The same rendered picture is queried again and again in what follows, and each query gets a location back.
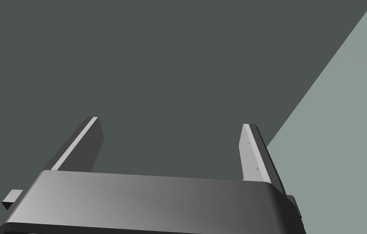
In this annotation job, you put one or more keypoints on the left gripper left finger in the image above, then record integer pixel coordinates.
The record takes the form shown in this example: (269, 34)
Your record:
(84, 148)

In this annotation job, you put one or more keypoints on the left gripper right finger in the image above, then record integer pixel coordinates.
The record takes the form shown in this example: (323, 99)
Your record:
(257, 156)

